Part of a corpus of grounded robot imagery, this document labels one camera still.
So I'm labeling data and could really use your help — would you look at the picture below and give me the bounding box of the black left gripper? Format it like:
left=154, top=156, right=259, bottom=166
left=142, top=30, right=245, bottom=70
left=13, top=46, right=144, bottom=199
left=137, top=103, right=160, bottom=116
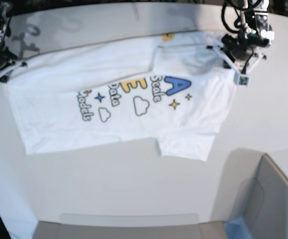
left=221, top=34, right=258, bottom=71

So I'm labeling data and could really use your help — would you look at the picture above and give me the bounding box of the white printed t-shirt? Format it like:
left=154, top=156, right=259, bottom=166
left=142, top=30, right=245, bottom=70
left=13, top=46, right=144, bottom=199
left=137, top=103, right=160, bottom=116
left=5, top=32, right=236, bottom=161

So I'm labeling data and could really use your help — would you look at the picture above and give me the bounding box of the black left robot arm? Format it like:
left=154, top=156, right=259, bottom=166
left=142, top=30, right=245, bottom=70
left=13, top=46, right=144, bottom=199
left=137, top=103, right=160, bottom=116
left=221, top=0, right=275, bottom=74

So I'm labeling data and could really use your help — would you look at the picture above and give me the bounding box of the grey cardboard box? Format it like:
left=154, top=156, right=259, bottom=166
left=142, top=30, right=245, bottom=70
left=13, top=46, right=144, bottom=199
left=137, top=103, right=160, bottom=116
left=210, top=148, right=288, bottom=239

